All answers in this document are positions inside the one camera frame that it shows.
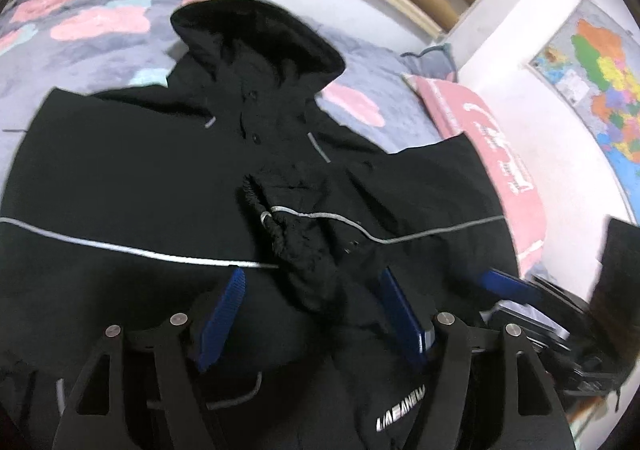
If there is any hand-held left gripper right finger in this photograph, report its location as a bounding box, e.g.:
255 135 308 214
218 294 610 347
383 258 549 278
377 267 576 450

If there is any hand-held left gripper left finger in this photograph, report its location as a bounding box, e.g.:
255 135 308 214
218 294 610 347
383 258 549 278
52 267 247 450

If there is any black hooded jacket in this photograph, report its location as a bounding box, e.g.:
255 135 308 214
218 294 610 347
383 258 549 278
0 0 523 450

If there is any pink pillow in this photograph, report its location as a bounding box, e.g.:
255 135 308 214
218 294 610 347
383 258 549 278
404 73 547 278

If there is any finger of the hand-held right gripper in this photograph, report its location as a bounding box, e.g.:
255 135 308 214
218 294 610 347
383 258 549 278
474 267 545 307

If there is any grey floral blanket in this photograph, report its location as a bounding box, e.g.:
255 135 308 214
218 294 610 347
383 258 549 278
0 0 443 153

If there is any colourful wall map poster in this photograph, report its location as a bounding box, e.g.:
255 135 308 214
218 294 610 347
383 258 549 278
529 0 640 226

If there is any grey-blue pillow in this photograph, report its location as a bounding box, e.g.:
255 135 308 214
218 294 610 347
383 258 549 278
400 43 458 81

